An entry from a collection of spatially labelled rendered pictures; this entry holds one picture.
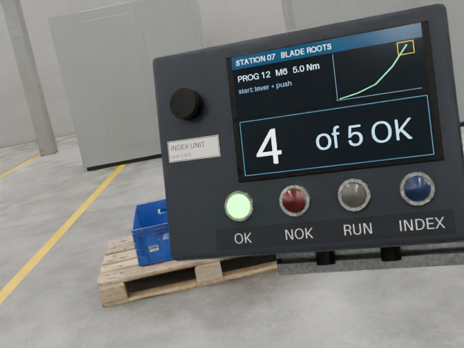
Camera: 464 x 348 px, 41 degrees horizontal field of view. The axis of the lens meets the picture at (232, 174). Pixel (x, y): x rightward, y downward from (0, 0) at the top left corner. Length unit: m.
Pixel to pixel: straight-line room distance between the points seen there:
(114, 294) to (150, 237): 0.36
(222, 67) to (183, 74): 0.04
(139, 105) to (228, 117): 7.29
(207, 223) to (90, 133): 7.46
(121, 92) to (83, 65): 0.57
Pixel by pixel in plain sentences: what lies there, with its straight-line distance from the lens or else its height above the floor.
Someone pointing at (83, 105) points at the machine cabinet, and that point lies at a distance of 7.97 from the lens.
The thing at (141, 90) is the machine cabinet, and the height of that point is 0.89.
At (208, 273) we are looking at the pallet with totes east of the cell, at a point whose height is 0.07.
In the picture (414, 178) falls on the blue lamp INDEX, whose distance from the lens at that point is 0.50.
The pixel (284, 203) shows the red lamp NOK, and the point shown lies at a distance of 0.52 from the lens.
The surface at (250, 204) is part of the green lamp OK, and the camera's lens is 0.53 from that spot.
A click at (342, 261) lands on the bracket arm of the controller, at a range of 0.60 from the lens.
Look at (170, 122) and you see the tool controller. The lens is 0.56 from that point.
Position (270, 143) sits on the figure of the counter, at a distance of 0.53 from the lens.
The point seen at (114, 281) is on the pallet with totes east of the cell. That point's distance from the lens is 3.41.
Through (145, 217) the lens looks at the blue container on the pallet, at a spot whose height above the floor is 0.27.
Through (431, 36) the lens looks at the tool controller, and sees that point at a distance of 0.52.
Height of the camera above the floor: 1.26
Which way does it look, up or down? 12 degrees down
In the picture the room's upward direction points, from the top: 11 degrees counter-clockwise
